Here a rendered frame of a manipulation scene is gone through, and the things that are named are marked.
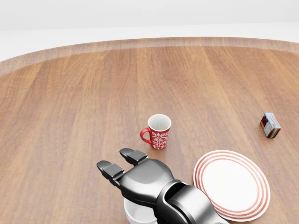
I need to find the red white patterned mug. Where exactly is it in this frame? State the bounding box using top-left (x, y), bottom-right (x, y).
top-left (140, 113), bottom-right (172, 150)

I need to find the white plate with red rings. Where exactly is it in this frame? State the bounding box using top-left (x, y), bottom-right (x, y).
top-left (193, 149), bottom-right (271, 223)

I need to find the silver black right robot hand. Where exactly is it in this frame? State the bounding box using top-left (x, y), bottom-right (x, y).
top-left (96, 147), bottom-right (177, 208)

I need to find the small printed food box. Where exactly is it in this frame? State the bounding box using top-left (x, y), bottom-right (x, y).
top-left (260, 112), bottom-right (282, 139)

